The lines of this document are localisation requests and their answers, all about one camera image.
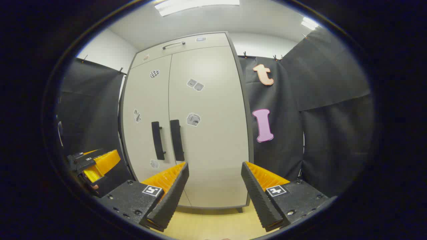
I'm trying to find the beige double-door shoe cabinet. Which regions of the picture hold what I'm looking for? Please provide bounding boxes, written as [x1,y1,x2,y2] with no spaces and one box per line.
[118,32,254,214]

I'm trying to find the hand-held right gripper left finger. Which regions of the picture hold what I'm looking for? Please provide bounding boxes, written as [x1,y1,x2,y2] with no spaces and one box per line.
[94,162,189,232]

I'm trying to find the ceiling light panel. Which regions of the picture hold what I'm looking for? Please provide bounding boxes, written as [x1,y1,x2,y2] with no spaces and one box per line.
[301,17,321,30]

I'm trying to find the beige cabinet drawer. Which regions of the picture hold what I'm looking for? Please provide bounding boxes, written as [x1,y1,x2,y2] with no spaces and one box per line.
[131,32,231,69]

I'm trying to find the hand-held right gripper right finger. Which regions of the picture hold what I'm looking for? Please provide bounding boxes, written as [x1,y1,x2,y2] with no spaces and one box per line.
[241,161,329,232]

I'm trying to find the beige cabinet door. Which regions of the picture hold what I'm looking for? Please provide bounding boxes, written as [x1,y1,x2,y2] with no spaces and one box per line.
[168,46,251,209]
[122,54,192,207]

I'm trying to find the black backdrop cloth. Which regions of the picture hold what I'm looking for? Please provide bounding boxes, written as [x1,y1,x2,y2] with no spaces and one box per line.
[57,57,134,187]
[239,27,376,199]

